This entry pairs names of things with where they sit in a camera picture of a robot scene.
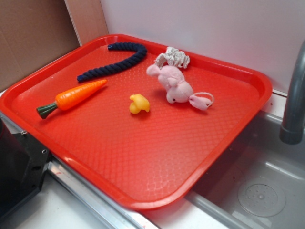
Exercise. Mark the yellow rubber duck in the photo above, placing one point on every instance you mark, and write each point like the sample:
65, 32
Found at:
139, 103

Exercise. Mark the red plastic tray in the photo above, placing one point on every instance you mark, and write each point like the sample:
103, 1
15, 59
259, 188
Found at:
146, 160

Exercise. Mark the pink plush toy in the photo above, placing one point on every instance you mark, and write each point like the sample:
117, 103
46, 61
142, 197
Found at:
166, 69

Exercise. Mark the orange plastic toy carrot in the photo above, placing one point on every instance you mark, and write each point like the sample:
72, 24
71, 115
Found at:
71, 98

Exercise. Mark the grey sink basin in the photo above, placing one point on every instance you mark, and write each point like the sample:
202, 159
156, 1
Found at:
256, 153

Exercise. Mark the round sink drain cover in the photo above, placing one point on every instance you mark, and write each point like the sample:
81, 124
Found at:
261, 197

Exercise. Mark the grey metal faucet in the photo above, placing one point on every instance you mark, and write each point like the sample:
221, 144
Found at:
293, 123

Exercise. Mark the brown cardboard panel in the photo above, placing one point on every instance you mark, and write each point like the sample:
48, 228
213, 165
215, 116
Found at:
33, 33

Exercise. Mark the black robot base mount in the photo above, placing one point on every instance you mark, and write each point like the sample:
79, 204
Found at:
23, 163

